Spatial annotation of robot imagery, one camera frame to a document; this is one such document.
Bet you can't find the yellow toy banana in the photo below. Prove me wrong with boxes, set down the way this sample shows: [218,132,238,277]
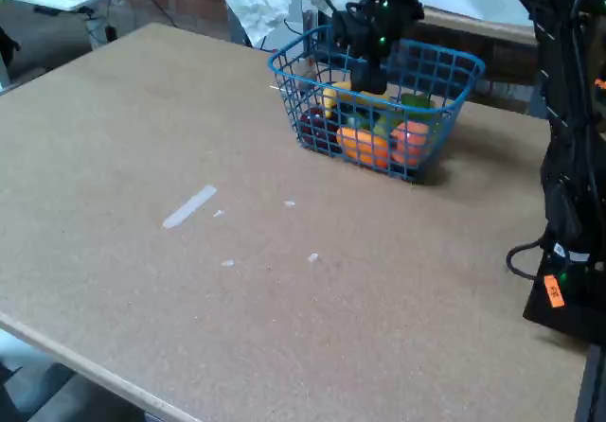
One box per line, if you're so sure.
[323,80,394,119]

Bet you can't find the round green toy fruit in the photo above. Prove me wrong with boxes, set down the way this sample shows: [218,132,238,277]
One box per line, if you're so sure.
[401,93,437,120]

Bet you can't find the toy orange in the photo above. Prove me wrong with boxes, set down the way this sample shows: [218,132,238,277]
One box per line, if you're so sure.
[336,127,392,168]

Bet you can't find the black toy grapes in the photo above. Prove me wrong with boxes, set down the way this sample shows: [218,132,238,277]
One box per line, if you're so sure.
[298,107,342,153]

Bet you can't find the red-orange toy pomegranate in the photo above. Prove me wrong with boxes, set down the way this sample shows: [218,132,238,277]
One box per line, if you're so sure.
[390,119,435,167]

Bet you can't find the long white tape strip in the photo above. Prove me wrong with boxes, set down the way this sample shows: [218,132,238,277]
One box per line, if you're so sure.
[162,185,218,230]

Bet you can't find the orange label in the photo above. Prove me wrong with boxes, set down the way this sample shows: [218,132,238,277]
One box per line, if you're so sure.
[543,274,566,308]

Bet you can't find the small black camera box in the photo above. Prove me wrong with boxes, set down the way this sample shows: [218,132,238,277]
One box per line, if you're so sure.
[332,9,364,46]

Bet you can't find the blue wire basket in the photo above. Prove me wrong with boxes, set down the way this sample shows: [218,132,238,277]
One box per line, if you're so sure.
[268,24,487,185]

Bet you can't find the black base cable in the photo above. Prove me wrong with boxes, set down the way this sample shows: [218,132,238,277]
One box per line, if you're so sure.
[506,239,550,281]

